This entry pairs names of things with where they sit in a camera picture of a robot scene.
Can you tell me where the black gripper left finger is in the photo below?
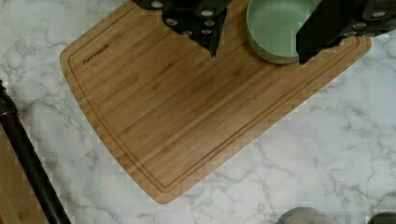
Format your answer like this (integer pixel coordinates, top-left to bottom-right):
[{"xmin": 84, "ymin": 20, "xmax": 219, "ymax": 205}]
[{"xmin": 132, "ymin": 0, "xmax": 233, "ymax": 57}]

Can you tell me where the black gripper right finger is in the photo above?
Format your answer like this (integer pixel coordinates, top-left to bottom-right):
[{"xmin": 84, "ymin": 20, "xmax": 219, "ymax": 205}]
[{"xmin": 296, "ymin": 0, "xmax": 396, "ymax": 64}]

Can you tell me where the black drawer handle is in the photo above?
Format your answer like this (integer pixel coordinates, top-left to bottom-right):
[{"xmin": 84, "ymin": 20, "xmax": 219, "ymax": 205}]
[{"xmin": 1, "ymin": 88, "xmax": 72, "ymax": 224}]

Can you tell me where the green ceramic plate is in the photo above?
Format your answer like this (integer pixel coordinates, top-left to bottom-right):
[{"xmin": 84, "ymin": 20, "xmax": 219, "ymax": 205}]
[{"xmin": 247, "ymin": 0, "xmax": 322, "ymax": 64}]

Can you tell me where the bamboo cutting board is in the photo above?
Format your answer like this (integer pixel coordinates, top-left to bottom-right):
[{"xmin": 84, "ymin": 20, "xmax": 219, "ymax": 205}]
[{"xmin": 60, "ymin": 0, "xmax": 371, "ymax": 203}]

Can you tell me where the clear jar with lid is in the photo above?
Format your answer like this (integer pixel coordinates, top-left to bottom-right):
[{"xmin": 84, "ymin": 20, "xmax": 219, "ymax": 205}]
[{"xmin": 276, "ymin": 207, "xmax": 338, "ymax": 224}]

